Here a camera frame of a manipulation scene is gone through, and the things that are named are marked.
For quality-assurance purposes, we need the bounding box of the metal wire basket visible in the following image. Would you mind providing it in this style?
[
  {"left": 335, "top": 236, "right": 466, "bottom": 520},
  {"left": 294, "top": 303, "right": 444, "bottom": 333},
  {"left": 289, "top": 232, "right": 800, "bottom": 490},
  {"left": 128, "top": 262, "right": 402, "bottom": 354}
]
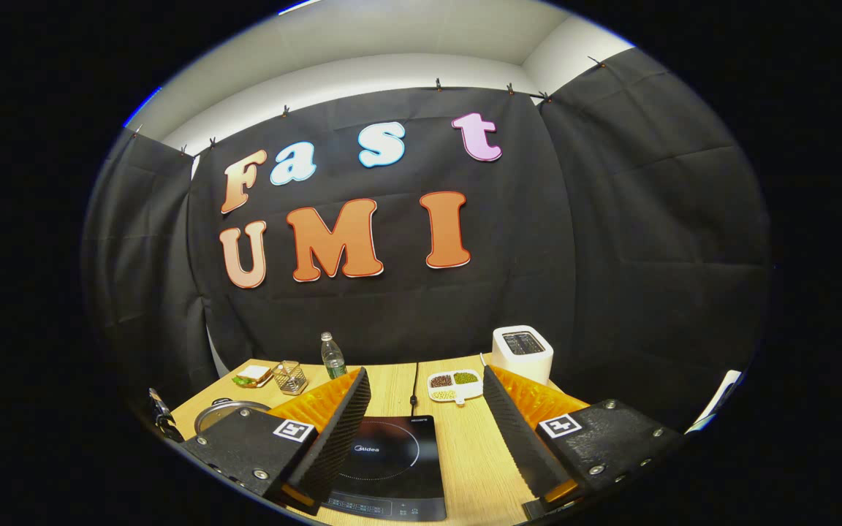
[{"left": 272, "top": 360, "right": 309, "bottom": 396}]

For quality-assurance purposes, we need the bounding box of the steel pot with black handles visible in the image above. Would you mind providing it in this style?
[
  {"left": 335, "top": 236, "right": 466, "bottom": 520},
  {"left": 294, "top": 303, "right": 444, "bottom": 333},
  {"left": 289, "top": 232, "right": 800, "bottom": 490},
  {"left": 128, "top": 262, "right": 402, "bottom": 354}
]
[{"left": 194, "top": 397, "right": 273, "bottom": 436}]

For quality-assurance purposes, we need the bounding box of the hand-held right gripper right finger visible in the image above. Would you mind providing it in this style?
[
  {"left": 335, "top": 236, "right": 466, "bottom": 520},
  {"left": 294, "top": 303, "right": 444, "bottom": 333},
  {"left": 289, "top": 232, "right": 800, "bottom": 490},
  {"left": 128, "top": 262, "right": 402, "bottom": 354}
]
[{"left": 481, "top": 364, "right": 686, "bottom": 522}]

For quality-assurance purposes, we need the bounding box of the black induction cooktop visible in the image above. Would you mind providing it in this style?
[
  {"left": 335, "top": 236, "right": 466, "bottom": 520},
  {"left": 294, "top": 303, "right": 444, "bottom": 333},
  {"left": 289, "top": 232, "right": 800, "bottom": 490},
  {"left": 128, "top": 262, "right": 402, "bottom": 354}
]
[{"left": 321, "top": 414, "right": 448, "bottom": 522}]

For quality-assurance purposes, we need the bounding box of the white divided bean tray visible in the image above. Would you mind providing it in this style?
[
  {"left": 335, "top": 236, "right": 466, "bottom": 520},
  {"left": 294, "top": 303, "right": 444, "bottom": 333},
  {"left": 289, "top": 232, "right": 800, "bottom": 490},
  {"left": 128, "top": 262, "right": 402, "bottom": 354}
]
[{"left": 427, "top": 369, "right": 485, "bottom": 406}]

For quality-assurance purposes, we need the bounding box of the clear plastic water bottle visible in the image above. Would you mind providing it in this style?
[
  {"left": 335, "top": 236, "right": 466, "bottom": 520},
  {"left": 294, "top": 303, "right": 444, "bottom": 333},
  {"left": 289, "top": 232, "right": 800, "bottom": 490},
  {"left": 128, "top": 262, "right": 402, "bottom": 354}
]
[{"left": 320, "top": 332, "right": 347, "bottom": 379}]

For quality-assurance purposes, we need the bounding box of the sandwich with lettuce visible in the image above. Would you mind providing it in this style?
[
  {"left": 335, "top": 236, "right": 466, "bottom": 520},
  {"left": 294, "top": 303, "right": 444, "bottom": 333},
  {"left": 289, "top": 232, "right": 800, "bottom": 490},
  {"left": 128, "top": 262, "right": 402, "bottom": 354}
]
[{"left": 231, "top": 365, "right": 273, "bottom": 389}]

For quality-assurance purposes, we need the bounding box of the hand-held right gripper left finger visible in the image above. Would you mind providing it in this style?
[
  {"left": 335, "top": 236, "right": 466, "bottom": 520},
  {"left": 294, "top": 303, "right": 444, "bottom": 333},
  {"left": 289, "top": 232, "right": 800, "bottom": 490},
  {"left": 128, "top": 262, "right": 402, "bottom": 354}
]
[{"left": 180, "top": 366, "right": 373, "bottom": 517}]

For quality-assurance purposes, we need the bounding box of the white toaster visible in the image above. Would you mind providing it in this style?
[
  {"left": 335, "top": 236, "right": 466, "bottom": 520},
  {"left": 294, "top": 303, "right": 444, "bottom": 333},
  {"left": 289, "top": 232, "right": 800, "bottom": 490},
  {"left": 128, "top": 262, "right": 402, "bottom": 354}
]
[{"left": 491, "top": 325, "right": 555, "bottom": 386}]

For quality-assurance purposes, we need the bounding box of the black backdrop cloth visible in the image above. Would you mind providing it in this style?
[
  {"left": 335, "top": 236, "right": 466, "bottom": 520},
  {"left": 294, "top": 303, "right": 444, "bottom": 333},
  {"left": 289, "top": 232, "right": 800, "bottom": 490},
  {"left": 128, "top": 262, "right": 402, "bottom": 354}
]
[{"left": 81, "top": 47, "right": 771, "bottom": 439}]

